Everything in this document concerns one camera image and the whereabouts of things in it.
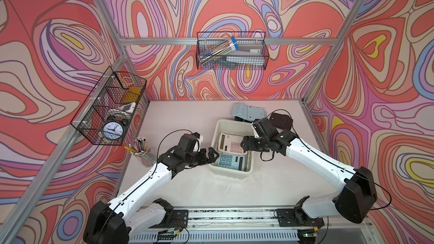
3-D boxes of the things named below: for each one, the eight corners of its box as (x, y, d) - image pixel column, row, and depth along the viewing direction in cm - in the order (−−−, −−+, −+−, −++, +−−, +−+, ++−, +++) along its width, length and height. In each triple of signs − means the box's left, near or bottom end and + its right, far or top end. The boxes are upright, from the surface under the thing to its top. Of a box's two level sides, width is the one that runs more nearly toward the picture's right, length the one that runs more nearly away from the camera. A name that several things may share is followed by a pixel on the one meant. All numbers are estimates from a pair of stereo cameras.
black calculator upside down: (269, 127, 109) (270, 123, 106) (269, 115, 115) (271, 111, 112) (291, 131, 106) (293, 127, 103) (290, 119, 113) (292, 115, 110)
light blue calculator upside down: (232, 122, 110) (233, 116, 106) (231, 108, 119) (232, 102, 114) (265, 122, 110) (267, 116, 106) (262, 108, 118) (263, 102, 114)
